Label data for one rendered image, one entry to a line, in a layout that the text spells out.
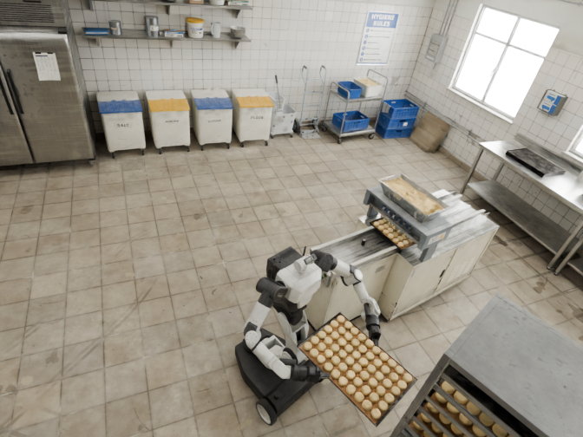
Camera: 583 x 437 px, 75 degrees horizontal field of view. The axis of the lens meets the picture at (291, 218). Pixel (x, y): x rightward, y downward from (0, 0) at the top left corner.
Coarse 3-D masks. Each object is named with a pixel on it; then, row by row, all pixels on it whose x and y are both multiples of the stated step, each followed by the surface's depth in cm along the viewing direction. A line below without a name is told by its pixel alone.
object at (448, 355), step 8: (448, 352) 138; (440, 360) 140; (448, 360) 137; (440, 368) 141; (432, 376) 146; (424, 384) 151; (432, 384) 148; (424, 392) 152; (416, 400) 158; (408, 408) 164; (416, 408) 160; (408, 416) 166; (400, 424) 172; (392, 432) 178; (400, 432) 174
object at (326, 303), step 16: (352, 240) 335; (368, 240) 337; (336, 256) 316; (352, 256) 318; (368, 256) 321; (368, 272) 320; (384, 272) 339; (320, 288) 319; (336, 288) 305; (352, 288) 322; (368, 288) 339; (320, 304) 326; (336, 304) 323; (352, 304) 341; (320, 320) 334; (352, 320) 370
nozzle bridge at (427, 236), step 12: (372, 192) 337; (372, 204) 346; (384, 204) 327; (384, 216) 336; (396, 216) 330; (408, 216) 315; (408, 228) 323; (420, 228) 303; (432, 228) 306; (444, 228) 307; (420, 240) 304; (432, 240) 307; (432, 252) 322
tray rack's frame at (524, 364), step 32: (480, 320) 152; (512, 320) 154; (480, 352) 140; (512, 352) 141; (544, 352) 143; (576, 352) 145; (480, 384) 130; (512, 384) 131; (544, 384) 132; (576, 384) 134; (544, 416) 123; (576, 416) 124
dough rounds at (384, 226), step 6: (378, 222) 348; (384, 222) 350; (378, 228) 341; (384, 228) 344; (390, 228) 342; (384, 234) 337; (390, 234) 335; (396, 234) 336; (402, 234) 340; (396, 240) 329; (402, 240) 333; (408, 240) 331; (402, 246) 325
